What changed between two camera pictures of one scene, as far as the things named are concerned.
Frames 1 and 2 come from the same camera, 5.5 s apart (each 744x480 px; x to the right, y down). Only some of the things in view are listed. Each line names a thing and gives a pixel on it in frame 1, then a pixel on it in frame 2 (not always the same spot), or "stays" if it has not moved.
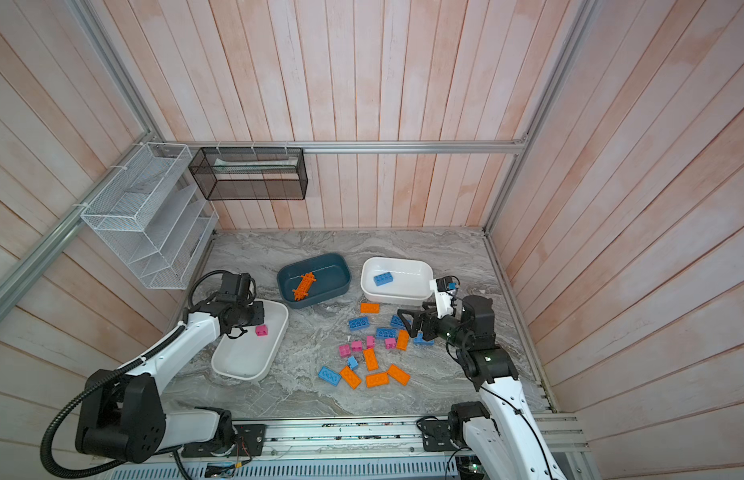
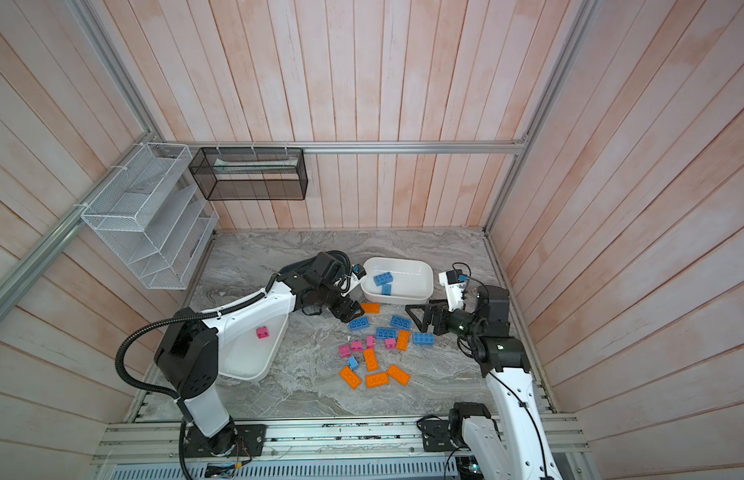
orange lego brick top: (370, 308) stays
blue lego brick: (359, 323) stays
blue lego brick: (396, 321) stays
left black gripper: (259, 314) to (349, 315)
